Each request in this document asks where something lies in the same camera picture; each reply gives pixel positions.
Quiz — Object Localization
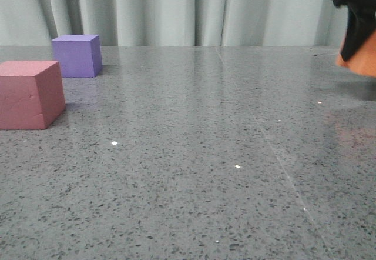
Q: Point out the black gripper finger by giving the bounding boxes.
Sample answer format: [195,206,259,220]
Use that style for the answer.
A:
[332,0,375,61]

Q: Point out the orange foam cube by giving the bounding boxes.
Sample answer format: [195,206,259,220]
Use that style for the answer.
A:
[335,32,376,78]

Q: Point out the pale green curtain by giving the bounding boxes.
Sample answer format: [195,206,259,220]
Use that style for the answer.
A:
[1,0,347,46]

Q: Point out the purple foam cube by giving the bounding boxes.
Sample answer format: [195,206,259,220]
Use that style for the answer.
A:
[52,34,102,78]

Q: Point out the pink foam cube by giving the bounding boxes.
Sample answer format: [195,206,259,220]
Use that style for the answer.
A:
[1,61,66,130]

